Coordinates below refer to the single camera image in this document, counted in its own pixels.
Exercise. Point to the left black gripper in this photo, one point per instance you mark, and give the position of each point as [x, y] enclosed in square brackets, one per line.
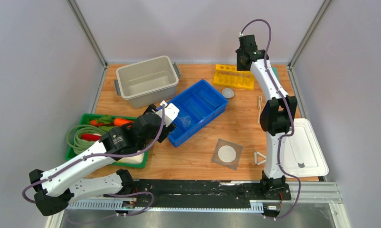
[165, 131]

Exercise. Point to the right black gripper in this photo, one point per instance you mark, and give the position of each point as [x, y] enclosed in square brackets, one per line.
[240, 67]

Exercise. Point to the wooden test tube clamp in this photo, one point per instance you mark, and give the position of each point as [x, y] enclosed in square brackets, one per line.
[259, 107]

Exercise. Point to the clay pipe triangle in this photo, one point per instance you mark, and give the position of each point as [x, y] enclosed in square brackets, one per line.
[259, 158]

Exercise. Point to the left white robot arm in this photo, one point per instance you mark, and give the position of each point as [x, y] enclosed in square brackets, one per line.
[54, 190]

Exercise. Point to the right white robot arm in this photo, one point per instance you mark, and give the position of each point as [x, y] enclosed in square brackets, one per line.
[277, 117]

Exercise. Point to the yellow test tube rack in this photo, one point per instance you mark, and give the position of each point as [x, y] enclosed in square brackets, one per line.
[227, 75]

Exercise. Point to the orange carrot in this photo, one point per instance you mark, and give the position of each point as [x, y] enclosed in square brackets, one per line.
[119, 122]

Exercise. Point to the yellow napa cabbage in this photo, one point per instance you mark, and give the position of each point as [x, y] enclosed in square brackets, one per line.
[134, 160]

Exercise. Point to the grey plastic tub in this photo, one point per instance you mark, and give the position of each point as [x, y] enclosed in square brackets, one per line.
[147, 82]

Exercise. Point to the white evaporating dish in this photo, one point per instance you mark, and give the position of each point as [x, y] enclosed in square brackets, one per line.
[228, 93]

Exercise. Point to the blue divided plastic tray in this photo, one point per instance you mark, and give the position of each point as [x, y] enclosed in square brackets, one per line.
[189, 103]

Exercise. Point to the green plastic vegetable tray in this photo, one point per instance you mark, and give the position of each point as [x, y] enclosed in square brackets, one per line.
[85, 120]

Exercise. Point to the red chilli pepper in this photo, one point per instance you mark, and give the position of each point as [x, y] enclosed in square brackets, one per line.
[90, 137]

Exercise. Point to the green long beans bundle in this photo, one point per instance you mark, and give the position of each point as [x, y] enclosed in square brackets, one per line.
[76, 142]

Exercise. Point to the white tray lid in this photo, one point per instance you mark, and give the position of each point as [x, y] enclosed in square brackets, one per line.
[303, 156]

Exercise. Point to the wire gauze with ceramic centre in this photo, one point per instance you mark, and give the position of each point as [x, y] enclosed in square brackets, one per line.
[227, 154]

